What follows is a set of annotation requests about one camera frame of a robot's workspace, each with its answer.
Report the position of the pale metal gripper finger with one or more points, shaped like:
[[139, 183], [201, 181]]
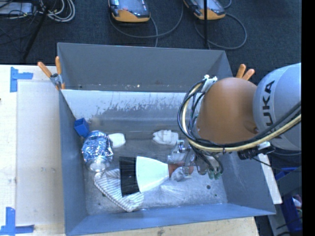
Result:
[[174, 159], [180, 176]]

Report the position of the small orange-red object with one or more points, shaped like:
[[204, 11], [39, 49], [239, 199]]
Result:
[[177, 168]]

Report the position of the grey metal bin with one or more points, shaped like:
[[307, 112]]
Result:
[[157, 217]]

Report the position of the striped white cloth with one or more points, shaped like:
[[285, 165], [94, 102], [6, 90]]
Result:
[[113, 193]]

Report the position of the crumpled silver foil can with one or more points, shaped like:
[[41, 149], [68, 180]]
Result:
[[97, 149]]

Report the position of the blue small box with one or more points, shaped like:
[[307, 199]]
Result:
[[82, 127]]

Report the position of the black cylinder on white bracket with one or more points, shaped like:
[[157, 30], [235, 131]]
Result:
[[248, 154]]

